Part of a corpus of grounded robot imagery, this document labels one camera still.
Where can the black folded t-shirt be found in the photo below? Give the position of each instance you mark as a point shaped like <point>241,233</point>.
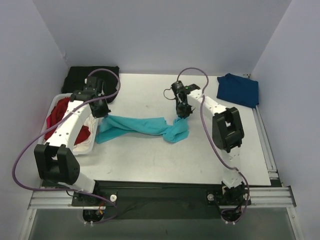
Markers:
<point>75,79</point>

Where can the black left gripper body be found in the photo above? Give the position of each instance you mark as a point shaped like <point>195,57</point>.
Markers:
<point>100,110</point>

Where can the folded navy blue t-shirt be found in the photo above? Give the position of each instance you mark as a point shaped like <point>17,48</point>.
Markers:
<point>238,90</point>

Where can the red t-shirt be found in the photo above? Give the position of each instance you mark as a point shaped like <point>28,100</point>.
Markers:
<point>59,110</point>

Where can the pink garment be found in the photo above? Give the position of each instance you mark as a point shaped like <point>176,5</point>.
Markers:
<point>48,122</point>

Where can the white plastic laundry basket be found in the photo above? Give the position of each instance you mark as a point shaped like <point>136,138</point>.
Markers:
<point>67,131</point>

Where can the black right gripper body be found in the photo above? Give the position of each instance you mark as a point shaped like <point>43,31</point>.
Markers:
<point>183,110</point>

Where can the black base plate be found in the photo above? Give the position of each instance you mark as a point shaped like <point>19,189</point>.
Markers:
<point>167,212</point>

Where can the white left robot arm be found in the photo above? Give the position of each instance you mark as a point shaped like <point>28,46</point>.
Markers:
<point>55,158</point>

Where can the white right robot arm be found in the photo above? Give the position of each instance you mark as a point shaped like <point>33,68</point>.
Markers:
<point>222,125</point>

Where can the turquoise t-shirt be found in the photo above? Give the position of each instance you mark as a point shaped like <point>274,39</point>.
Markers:
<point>113,126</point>

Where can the white t-shirt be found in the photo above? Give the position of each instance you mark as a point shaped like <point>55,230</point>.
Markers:
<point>86,135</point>

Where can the aluminium frame rail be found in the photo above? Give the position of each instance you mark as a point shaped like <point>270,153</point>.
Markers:
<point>259,197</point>

